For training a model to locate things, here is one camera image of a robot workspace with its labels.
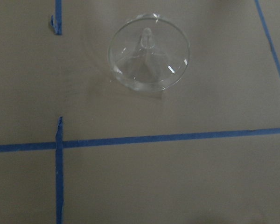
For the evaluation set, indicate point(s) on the clear glass funnel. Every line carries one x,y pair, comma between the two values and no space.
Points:
149,53

